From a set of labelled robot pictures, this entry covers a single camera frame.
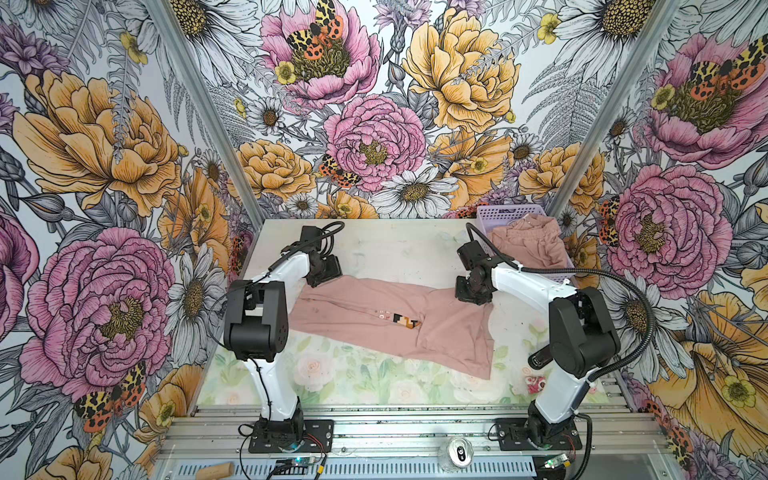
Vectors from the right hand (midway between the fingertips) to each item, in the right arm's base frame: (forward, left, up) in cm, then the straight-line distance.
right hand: (466, 304), depth 93 cm
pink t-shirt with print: (-4, +10, -5) cm, 12 cm away
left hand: (+9, +41, +1) cm, 42 cm away
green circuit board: (-39, +47, -7) cm, 61 cm away
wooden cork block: (-40, +63, -2) cm, 74 cm away
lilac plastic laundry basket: (+39, -17, -2) cm, 43 cm away
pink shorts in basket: (+25, -28, 0) cm, 38 cm away
